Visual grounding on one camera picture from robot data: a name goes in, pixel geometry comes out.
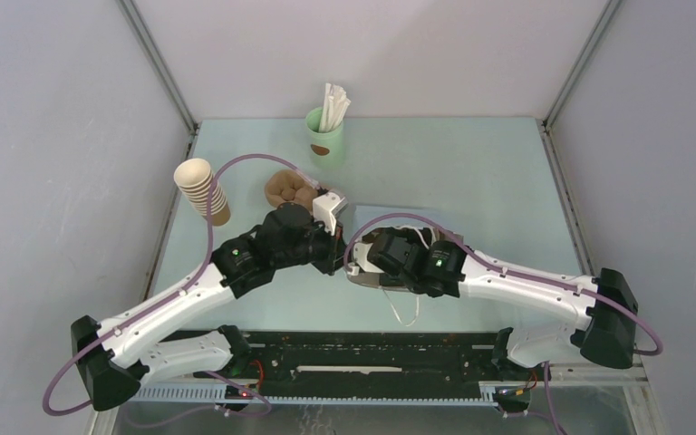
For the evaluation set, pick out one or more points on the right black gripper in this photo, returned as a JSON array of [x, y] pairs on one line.
[[422, 236]]

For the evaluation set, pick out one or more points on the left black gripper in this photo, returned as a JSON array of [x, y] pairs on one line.
[[334, 248]]

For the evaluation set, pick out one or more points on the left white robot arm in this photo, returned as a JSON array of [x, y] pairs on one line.
[[119, 355]]

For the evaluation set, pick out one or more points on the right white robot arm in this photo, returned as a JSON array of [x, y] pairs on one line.
[[594, 314]]

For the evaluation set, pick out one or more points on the green cup holder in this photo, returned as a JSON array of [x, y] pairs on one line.
[[326, 149]]

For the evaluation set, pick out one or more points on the stack of brown paper cups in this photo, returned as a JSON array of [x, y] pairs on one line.
[[193, 178]]

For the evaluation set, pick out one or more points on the white wrapped straws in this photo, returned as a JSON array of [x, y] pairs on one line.
[[335, 105]]

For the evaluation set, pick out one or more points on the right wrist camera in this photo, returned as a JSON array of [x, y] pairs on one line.
[[361, 265]]

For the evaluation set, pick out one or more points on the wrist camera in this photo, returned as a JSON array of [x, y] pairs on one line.
[[327, 208], [361, 265]]

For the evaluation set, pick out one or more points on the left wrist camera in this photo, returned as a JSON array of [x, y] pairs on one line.
[[327, 208]]

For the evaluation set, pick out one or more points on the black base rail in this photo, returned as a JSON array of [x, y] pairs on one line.
[[378, 366]]

